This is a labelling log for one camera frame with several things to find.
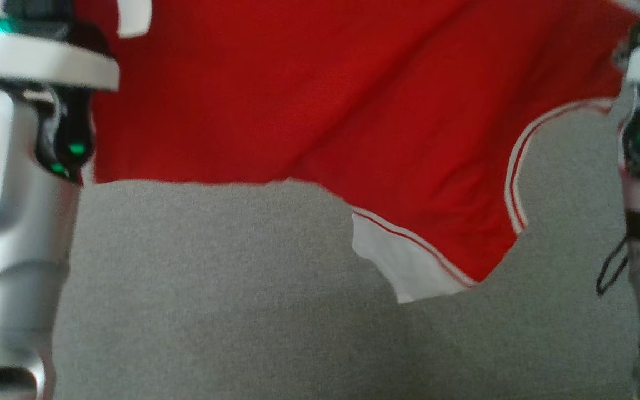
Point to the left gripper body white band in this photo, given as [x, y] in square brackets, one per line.
[42, 61]

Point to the red and white jersey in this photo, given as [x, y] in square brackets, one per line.
[298, 100]

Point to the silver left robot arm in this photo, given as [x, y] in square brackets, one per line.
[9, 250]

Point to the grey fabric sofa seat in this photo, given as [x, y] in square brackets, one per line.
[242, 305]

